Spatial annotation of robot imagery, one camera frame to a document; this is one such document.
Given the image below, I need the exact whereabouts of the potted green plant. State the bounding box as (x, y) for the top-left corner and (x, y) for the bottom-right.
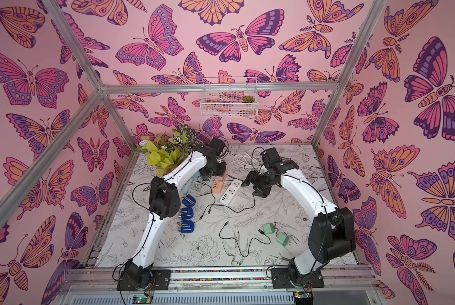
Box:
(136, 125), (200, 177)

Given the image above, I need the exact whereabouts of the white wire basket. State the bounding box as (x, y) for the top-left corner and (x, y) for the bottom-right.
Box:
(198, 76), (259, 119)

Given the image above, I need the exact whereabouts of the blue clip bottom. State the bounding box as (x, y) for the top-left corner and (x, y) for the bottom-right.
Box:
(178, 220), (195, 235)

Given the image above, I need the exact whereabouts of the green charger adapter right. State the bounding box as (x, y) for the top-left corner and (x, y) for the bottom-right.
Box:
(277, 233), (290, 247)

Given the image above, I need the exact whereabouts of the black usb cable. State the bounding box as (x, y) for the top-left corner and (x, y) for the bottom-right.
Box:
(218, 220), (272, 259)
(196, 171), (257, 220)

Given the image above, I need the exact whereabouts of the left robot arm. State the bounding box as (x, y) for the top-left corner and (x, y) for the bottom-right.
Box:
(117, 137), (226, 291)

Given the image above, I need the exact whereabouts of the orange power strip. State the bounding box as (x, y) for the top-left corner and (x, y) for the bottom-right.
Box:
(212, 171), (228, 195)

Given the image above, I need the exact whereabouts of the green charger adapter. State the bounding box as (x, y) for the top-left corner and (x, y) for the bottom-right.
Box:
(277, 233), (290, 247)
(262, 223), (275, 235)

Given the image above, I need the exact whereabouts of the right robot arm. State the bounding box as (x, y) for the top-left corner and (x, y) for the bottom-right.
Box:
(243, 147), (356, 286)

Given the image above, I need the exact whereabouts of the small succulent in basket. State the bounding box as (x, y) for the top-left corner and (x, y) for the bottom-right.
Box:
(242, 96), (255, 104)

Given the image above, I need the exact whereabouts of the white coiled cable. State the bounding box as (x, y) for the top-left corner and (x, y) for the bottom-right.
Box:
(227, 152), (266, 172)

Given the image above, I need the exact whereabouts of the white power strip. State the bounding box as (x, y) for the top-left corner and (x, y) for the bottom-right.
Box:
(219, 179), (243, 205)

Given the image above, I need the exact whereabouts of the green charger adapter left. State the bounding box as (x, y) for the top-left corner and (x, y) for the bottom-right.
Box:
(262, 223), (275, 235)

